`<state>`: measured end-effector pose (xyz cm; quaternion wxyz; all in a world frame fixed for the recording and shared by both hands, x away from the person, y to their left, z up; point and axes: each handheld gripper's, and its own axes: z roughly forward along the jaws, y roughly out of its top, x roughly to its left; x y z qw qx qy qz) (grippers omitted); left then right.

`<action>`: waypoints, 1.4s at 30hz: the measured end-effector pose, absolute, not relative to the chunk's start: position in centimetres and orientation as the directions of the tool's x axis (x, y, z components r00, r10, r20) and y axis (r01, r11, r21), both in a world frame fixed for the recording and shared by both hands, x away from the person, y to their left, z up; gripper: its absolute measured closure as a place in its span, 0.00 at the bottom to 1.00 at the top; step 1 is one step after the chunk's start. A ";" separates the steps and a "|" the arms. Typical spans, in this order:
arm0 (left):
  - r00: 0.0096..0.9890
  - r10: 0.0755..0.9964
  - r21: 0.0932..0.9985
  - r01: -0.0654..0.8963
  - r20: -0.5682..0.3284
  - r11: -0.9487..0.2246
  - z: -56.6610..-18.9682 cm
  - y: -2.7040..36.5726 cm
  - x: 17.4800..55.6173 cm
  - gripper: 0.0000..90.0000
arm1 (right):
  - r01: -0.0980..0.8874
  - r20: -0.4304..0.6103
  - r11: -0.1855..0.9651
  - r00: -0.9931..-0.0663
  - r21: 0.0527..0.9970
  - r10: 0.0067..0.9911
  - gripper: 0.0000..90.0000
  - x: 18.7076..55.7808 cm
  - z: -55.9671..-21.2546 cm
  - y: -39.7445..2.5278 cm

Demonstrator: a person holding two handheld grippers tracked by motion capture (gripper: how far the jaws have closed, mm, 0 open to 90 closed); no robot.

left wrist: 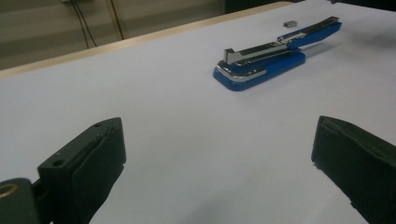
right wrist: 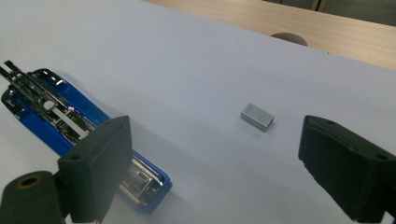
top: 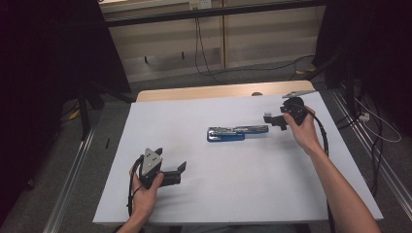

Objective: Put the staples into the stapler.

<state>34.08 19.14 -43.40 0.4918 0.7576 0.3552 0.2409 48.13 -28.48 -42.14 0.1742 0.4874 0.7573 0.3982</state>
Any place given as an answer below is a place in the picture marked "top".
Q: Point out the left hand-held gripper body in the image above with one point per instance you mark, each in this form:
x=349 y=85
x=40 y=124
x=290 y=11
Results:
x=150 y=163

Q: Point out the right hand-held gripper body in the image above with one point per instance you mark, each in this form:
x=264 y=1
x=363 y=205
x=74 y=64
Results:
x=294 y=106

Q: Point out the blue stapler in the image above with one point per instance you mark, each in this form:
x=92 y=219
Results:
x=226 y=134

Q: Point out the person's right hand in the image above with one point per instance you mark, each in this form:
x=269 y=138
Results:
x=307 y=134

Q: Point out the person's left hand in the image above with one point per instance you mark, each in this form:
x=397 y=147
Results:
x=144 y=204

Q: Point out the yellow floor tape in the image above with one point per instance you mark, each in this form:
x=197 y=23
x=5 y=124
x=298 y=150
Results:
x=306 y=70
x=74 y=114

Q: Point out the small black stick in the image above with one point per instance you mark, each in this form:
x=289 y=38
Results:
x=107 y=143

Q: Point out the white table cover sheet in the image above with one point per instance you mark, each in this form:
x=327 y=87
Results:
x=226 y=184

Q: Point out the black metal stand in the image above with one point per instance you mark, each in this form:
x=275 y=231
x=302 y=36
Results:
x=349 y=84
x=85 y=116

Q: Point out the wooden table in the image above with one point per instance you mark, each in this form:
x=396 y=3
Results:
x=210 y=91

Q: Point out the white power adapter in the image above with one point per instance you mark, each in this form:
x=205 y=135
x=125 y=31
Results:
x=364 y=116

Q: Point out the person's grey trousers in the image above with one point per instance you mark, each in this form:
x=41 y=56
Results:
x=236 y=229

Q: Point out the black curtain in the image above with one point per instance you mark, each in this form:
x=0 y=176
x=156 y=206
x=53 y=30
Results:
x=372 y=48

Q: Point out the black metal beam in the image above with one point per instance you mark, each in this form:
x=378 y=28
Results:
x=210 y=13

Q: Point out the aluminium floor rail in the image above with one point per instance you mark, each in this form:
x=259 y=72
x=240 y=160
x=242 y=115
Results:
x=372 y=152
x=69 y=181

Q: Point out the small black wall peg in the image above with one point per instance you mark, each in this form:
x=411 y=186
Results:
x=146 y=59

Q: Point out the white wall socket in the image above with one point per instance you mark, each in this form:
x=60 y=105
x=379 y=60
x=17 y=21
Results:
x=200 y=4

